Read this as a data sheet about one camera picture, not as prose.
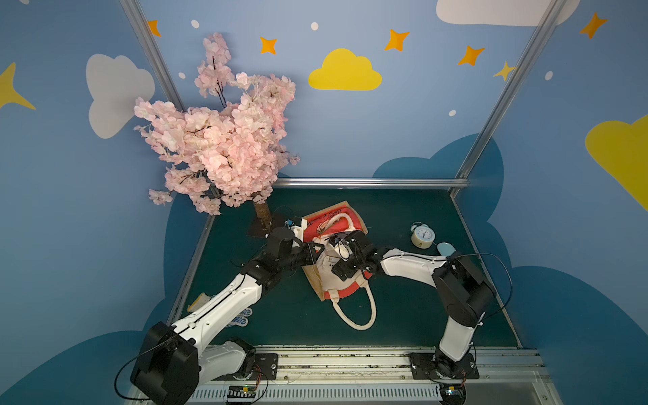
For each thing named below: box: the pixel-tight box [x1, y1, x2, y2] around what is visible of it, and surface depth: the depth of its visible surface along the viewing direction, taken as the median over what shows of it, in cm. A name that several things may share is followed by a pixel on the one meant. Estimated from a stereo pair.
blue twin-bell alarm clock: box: [410, 221, 437, 249], surface depth 103 cm
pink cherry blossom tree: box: [134, 32, 300, 216], surface depth 66 cm
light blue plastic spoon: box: [437, 242, 457, 258], surface depth 103 cm
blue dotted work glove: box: [225, 307, 254, 328], surface depth 82 cm
